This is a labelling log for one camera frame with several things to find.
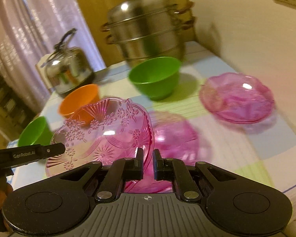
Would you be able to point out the lilac curtain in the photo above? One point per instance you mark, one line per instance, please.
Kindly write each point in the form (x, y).
(29, 29)

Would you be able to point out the white wooden chair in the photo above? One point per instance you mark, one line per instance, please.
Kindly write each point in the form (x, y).
(41, 70)

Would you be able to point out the checkered pastel tablecloth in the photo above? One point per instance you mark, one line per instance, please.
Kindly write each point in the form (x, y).
(264, 152)

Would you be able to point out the orange plastic bowl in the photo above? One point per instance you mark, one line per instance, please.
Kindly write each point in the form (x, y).
(71, 104)

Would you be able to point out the green plastic bowl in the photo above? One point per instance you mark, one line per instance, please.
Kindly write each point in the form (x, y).
(156, 78)
(37, 132)

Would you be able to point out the large pink glass plate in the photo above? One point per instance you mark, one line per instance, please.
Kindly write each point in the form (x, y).
(105, 131)

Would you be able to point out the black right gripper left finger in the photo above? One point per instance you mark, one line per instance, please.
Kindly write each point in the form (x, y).
(121, 171)

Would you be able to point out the small pink glass plate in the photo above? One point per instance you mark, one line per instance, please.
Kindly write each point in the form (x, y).
(237, 98)

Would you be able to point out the stainless steel steamer pot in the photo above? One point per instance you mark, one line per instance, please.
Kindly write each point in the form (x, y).
(145, 29)

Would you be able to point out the middle pink glass plate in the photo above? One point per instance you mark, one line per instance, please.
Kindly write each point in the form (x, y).
(175, 137)

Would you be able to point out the stainless steel kettle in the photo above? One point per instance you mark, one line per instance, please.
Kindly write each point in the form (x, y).
(68, 68)

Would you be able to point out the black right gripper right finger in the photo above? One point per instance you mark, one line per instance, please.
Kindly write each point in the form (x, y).
(175, 171)

